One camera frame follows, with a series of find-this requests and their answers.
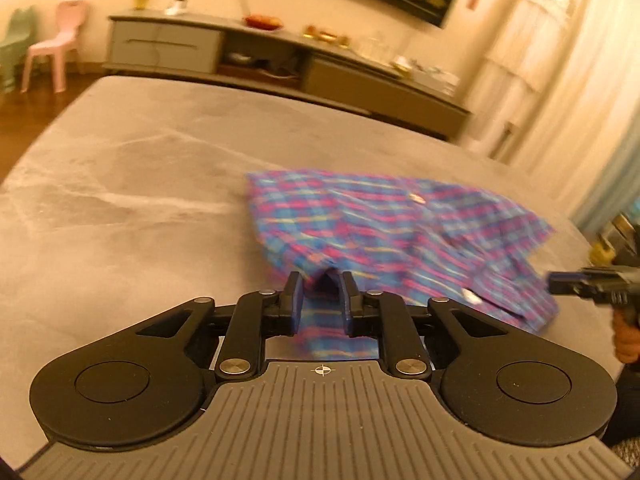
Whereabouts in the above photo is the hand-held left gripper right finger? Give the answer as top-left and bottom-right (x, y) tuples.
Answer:
(341, 271), (506, 377)

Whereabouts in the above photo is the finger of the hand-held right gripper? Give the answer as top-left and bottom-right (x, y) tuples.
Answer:
(546, 270), (596, 298)

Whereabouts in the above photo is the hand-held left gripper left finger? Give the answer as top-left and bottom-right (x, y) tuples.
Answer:
(137, 272), (304, 378)

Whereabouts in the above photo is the blue plaid shirt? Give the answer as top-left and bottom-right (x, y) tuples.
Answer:
(245, 169), (560, 361)

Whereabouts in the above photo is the blue curtain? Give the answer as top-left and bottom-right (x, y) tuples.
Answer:
(570, 125), (640, 241)

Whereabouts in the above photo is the person's dark clothing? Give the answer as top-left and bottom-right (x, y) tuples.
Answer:
(605, 360), (640, 471)

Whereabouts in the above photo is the long grey television cabinet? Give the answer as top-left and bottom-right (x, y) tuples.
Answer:
(102, 12), (473, 141)

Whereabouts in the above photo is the white curtain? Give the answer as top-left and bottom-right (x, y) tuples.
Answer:
(460, 0), (640, 226)

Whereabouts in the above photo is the set of clear glasses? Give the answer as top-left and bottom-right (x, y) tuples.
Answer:
(352, 32), (401, 66)

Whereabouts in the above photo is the red fruit plate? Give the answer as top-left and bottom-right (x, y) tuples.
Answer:
(242, 13), (284, 30)

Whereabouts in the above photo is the pink plastic chair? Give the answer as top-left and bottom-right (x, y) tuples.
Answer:
(20, 0), (91, 93)

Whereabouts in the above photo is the green plastic chair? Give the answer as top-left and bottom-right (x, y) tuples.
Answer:
(0, 6), (36, 93)

